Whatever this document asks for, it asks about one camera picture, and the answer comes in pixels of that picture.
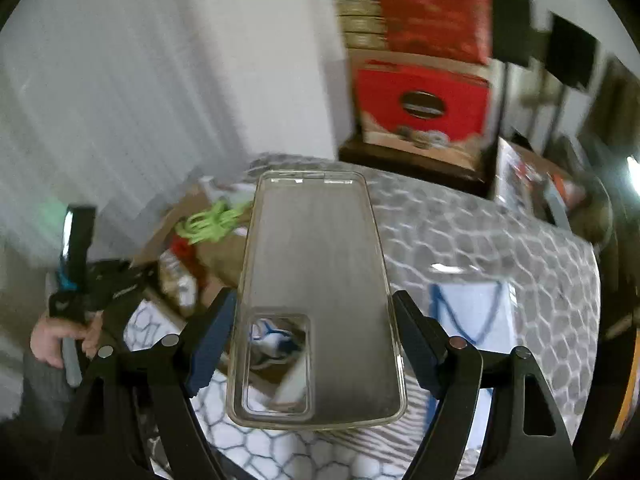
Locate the dark wooden table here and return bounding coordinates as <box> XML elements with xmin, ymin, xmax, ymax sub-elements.
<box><xmin>337</xmin><ymin>134</ymin><xmax>495</xmax><ymax>197</ymax></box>

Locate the white striped curtain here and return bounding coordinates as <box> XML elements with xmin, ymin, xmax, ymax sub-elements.
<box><xmin>0</xmin><ymin>0</ymin><xmax>343</xmax><ymax>271</ymax></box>

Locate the white snack packet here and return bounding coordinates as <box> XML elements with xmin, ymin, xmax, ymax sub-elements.
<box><xmin>159</xmin><ymin>254</ymin><xmax>202</xmax><ymax>312</ymax></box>

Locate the white patterned blanket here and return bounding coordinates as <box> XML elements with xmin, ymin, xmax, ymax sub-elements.
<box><xmin>122</xmin><ymin>152</ymin><xmax>601</xmax><ymax>480</ymax></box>

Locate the person's left hand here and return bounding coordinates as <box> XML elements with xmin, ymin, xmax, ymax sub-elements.
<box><xmin>30</xmin><ymin>311</ymin><xmax>106</xmax><ymax>368</ymax></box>

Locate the black chair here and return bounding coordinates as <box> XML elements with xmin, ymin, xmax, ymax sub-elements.
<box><xmin>545</xmin><ymin>12</ymin><xmax>599</xmax><ymax>151</ymax></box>

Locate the green cable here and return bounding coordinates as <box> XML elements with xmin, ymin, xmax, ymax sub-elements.
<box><xmin>174</xmin><ymin>199</ymin><xmax>254</xmax><ymax>247</ymax></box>

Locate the clear phone case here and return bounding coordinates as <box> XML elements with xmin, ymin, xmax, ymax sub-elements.
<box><xmin>225</xmin><ymin>170</ymin><xmax>408</xmax><ymax>431</ymax></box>

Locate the red packet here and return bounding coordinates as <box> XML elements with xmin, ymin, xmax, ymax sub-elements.
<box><xmin>169</xmin><ymin>236</ymin><xmax>202</xmax><ymax>262</ymax></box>

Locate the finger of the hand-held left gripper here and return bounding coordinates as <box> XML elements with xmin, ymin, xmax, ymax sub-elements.
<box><xmin>119</xmin><ymin>261</ymin><xmax>162</xmax><ymax>307</ymax></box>

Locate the dark furniture panel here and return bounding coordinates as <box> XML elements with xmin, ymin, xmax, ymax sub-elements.
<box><xmin>592</xmin><ymin>55</ymin><xmax>640</xmax><ymax>221</ymax></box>

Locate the patterned cardboard box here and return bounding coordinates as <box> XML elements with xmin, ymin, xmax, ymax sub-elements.
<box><xmin>127</xmin><ymin>180</ymin><xmax>311</xmax><ymax>408</ymax></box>

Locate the colourful printed box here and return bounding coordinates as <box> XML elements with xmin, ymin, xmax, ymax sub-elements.
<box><xmin>494</xmin><ymin>137</ymin><xmax>573</xmax><ymax>223</ymax></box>

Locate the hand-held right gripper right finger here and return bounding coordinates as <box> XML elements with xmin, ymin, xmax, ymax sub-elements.
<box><xmin>392</xmin><ymin>290</ymin><xmax>583</xmax><ymax>480</ymax></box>

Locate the black music stand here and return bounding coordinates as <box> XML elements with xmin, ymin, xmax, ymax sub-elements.
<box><xmin>491</xmin><ymin>0</ymin><xmax>535</xmax><ymax>136</ymax></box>

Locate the stack of brown boxes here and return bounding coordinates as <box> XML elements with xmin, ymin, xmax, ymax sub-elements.
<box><xmin>334</xmin><ymin>0</ymin><xmax>390</xmax><ymax>52</ymax></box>

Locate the red printed box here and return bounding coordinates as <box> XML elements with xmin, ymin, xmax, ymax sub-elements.
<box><xmin>377</xmin><ymin>0</ymin><xmax>495</xmax><ymax>67</ymax></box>

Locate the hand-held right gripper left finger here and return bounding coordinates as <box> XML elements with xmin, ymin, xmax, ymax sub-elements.
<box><xmin>50</xmin><ymin>287</ymin><xmax>238</xmax><ymax>480</ymax></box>

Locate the red gift bag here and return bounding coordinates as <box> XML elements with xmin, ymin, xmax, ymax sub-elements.
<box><xmin>351</xmin><ymin>54</ymin><xmax>495</xmax><ymax>162</ymax></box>

